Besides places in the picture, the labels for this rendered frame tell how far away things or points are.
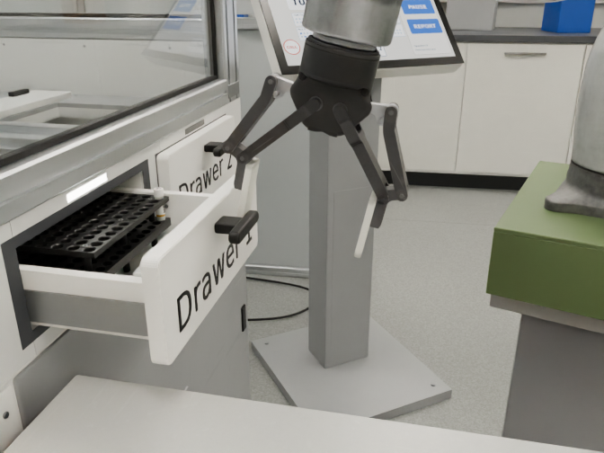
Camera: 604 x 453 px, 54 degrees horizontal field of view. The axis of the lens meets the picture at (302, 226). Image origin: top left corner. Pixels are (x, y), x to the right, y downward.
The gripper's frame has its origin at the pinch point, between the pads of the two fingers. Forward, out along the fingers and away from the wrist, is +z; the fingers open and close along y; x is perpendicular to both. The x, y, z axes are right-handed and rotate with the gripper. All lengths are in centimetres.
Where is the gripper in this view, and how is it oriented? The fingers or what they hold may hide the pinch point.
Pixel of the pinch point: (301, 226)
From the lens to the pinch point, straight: 65.7
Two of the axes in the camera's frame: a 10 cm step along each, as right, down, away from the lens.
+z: -2.0, 8.9, 4.1
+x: -2.2, 3.7, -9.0
